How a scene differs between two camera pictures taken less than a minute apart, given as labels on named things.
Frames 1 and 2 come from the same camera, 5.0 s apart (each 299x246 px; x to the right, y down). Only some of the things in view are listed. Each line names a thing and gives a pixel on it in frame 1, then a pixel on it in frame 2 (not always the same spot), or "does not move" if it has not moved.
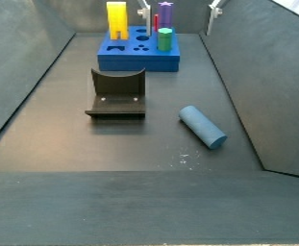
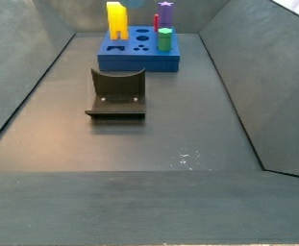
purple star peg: (165, 14) does not move
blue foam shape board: (137, 53) does not move
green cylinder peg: (165, 38) does not move
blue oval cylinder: (207, 132) to (133, 4)
